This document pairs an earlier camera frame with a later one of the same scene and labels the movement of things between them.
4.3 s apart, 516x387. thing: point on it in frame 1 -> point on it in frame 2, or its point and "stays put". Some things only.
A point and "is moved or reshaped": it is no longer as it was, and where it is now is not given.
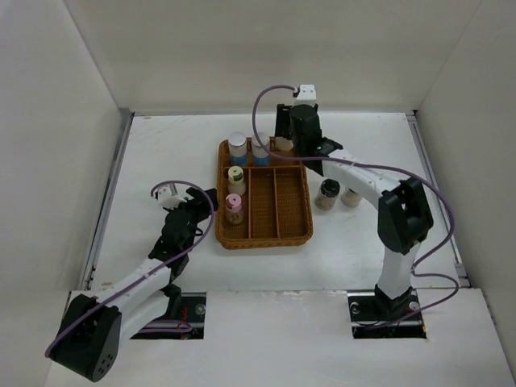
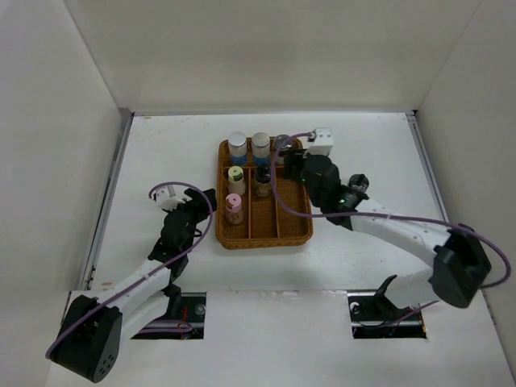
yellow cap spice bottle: x=236 y=185 stays put
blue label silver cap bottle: x=237 y=143 stays put
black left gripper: x=200 y=202 stays put
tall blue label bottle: x=261 y=156 stays put
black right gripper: x=284 y=116 -> x=295 y=157
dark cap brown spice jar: x=326 y=198 is moved or reshaped
